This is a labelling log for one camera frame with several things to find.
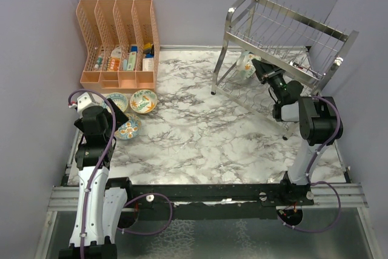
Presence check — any steel dish rack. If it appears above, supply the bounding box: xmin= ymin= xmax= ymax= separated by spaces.
xmin=211 ymin=0 xmax=359 ymax=122

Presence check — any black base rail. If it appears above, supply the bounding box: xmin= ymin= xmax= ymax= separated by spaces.
xmin=60 ymin=177 xmax=316 ymax=222

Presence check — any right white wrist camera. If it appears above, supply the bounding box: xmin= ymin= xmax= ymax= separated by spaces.
xmin=289 ymin=61 xmax=310 ymax=72

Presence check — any white blue box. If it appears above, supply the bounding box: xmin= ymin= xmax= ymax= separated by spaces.
xmin=142 ymin=55 xmax=154 ymax=72

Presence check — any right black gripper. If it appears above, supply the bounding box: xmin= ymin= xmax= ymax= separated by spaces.
xmin=252 ymin=60 xmax=287 ymax=104

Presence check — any blue yellow sun bowl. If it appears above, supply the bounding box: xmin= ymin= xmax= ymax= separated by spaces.
xmin=104 ymin=92 xmax=129 ymax=112

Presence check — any blue orange floral bowl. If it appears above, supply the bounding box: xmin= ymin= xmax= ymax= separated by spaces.
xmin=115 ymin=113 xmax=142 ymax=140

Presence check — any orange snack box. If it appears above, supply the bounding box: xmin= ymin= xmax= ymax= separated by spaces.
xmin=106 ymin=56 xmax=121 ymax=72

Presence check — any teal bowl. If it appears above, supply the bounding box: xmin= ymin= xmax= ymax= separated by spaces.
xmin=236 ymin=54 xmax=245 ymax=71

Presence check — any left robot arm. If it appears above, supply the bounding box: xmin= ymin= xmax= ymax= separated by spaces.
xmin=58 ymin=92 xmax=134 ymax=258

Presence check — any orange star flower bowl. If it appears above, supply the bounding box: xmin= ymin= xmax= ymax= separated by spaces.
xmin=237 ymin=51 xmax=261 ymax=80

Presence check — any small bottle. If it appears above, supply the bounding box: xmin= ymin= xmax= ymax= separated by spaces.
xmin=93 ymin=55 xmax=104 ymax=71

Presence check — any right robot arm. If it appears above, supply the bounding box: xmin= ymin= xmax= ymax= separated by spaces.
xmin=252 ymin=58 xmax=343 ymax=205

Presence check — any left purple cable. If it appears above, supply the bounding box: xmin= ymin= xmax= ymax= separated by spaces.
xmin=67 ymin=89 xmax=118 ymax=259

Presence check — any green white box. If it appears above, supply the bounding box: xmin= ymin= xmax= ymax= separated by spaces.
xmin=126 ymin=51 xmax=138 ymax=71

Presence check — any peach plastic desk organizer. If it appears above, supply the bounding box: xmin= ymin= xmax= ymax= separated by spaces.
xmin=76 ymin=0 xmax=160 ymax=93

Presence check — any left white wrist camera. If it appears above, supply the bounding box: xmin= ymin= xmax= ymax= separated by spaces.
xmin=69 ymin=92 xmax=98 ymax=117

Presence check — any green leaf orange flower bowl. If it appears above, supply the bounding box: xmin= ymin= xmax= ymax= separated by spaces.
xmin=129 ymin=89 xmax=158 ymax=114

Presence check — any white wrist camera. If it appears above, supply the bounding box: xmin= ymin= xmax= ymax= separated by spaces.
xmin=69 ymin=92 xmax=98 ymax=117
xmin=289 ymin=61 xmax=310 ymax=72

